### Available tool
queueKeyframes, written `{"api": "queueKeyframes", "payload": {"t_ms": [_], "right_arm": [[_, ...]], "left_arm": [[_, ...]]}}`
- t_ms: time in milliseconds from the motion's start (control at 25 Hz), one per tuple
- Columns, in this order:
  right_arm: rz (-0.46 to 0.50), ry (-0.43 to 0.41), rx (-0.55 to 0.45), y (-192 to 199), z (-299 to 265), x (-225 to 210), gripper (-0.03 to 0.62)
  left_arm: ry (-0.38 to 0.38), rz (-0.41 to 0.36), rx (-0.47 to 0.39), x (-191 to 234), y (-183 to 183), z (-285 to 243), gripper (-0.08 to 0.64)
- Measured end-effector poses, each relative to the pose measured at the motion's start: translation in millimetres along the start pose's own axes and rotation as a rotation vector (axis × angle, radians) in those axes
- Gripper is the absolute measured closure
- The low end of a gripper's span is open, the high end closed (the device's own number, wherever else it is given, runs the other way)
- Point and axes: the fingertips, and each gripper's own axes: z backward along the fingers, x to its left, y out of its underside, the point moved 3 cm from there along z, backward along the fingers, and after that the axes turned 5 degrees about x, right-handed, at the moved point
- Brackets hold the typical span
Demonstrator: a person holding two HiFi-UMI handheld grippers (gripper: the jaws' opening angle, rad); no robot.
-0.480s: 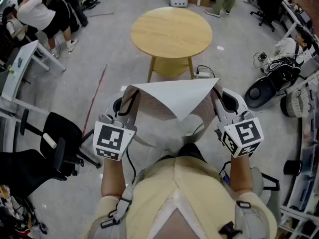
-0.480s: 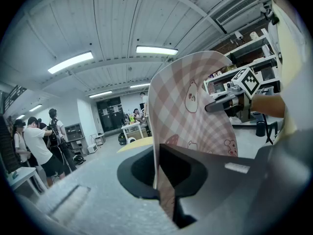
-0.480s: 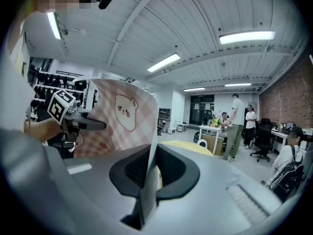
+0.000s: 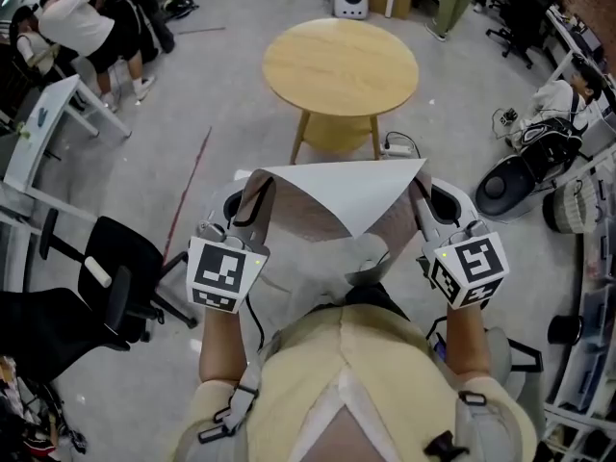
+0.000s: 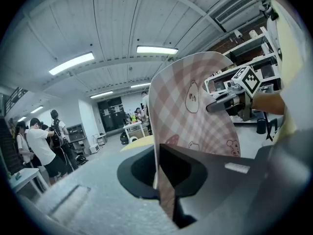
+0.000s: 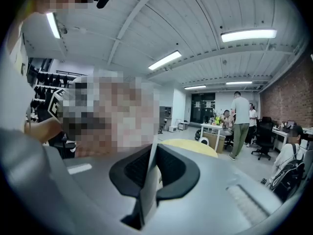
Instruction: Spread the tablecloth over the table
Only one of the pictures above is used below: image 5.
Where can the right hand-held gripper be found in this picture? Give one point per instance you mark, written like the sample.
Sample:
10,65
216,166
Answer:
247,82

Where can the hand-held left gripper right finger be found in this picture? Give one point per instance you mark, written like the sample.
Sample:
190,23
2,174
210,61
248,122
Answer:
220,192

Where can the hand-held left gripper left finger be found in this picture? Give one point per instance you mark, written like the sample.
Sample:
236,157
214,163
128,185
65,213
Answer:
137,180

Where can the pink checked bear-print cloth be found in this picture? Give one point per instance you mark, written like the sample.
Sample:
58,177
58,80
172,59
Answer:
176,106

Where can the person's right forearm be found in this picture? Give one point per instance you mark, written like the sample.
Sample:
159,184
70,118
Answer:
269,103

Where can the white round pet carrier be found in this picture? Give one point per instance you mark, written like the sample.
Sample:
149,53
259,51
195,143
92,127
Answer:
133,140

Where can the black waste bin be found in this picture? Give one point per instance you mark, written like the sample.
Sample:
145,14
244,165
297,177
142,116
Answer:
261,127

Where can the white box appliance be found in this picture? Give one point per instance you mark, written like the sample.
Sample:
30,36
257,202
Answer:
94,149

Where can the white cart table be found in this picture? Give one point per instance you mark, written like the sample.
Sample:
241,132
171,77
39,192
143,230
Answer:
133,126

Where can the black helmet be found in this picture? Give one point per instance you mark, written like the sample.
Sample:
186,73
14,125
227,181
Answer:
81,159

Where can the white shelving unit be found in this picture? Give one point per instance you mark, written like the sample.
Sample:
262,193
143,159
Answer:
247,44

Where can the black double door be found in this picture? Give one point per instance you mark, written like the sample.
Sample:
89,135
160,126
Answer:
112,114

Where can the grey storage cabinet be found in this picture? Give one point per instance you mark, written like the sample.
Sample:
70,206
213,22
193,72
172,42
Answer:
76,136

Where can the long ceiling light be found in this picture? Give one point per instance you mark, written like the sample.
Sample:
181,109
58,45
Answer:
140,85
72,63
36,109
156,49
101,94

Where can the person's yellow knit top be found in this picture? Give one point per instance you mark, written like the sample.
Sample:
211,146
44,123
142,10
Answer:
291,57

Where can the white ceiling air conditioner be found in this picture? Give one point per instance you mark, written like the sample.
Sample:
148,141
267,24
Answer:
234,11

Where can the black staircase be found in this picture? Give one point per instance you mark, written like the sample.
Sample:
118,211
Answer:
7,141

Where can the white table frame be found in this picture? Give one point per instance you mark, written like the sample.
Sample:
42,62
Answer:
24,177

